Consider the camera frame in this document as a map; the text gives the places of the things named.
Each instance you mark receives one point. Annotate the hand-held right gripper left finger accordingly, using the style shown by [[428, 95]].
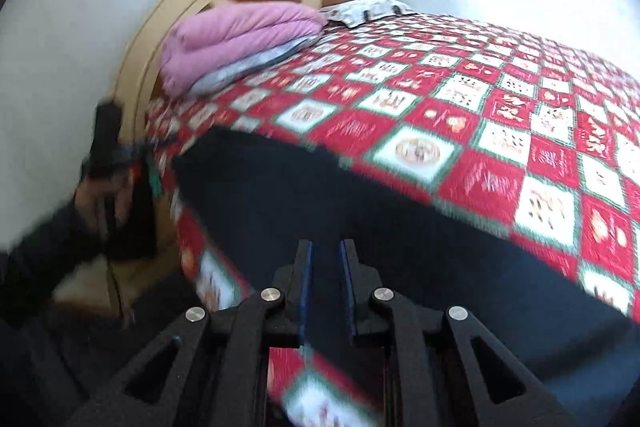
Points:
[[305, 292]]

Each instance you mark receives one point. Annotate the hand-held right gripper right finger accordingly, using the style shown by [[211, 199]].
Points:
[[349, 292]]

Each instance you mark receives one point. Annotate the black knit sweater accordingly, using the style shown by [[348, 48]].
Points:
[[350, 207]]

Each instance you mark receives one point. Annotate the person's left forearm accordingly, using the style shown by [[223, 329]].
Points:
[[45, 252]]

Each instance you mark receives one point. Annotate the person's left hand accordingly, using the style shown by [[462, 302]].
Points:
[[92, 202]]

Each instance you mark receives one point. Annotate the beige wooden headboard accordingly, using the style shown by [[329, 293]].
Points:
[[150, 47]]

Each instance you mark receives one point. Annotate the grey folded blanket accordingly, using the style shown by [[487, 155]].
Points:
[[240, 69]]

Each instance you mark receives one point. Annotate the pink folded quilt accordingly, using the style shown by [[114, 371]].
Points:
[[230, 32]]

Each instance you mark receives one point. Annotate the red checkered printed blanket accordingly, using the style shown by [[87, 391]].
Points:
[[450, 107]]

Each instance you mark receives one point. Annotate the patterned white pillow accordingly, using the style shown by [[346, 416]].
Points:
[[365, 9]]

